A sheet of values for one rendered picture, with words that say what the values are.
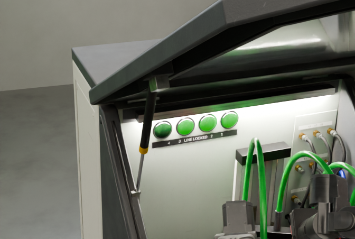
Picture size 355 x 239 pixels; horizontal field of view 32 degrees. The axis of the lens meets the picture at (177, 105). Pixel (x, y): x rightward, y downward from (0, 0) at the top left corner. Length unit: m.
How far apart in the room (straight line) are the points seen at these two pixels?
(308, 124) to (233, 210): 0.64
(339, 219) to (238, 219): 0.19
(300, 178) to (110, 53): 0.63
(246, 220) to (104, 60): 0.68
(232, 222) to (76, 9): 4.17
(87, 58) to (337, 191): 0.74
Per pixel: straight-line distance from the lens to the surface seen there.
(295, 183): 1.78
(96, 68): 1.55
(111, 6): 5.20
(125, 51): 1.67
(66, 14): 5.15
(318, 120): 1.72
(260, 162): 1.29
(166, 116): 1.46
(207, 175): 1.63
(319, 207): 1.22
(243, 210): 1.11
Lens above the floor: 2.06
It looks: 25 degrees down
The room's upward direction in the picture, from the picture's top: 2 degrees clockwise
